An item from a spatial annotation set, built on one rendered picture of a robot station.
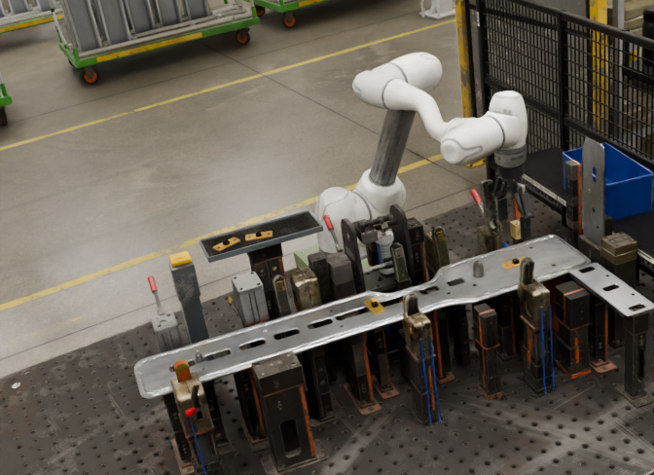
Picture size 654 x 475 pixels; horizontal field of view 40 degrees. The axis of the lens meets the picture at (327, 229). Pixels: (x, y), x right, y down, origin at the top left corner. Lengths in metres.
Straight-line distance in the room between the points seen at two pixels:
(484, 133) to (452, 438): 0.86
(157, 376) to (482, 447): 0.92
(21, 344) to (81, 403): 1.91
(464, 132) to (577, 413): 0.86
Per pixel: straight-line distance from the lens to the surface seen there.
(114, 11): 9.36
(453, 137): 2.46
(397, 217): 2.81
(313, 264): 2.76
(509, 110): 2.56
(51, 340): 4.93
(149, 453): 2.80
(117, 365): 3.23
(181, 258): 2.79
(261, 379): 2.41
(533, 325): 2.65
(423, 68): 3.06
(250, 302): 2.67
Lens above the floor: 2.41
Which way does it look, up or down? 27 degrees down
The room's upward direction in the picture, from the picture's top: 9 degrees counter-clockwise
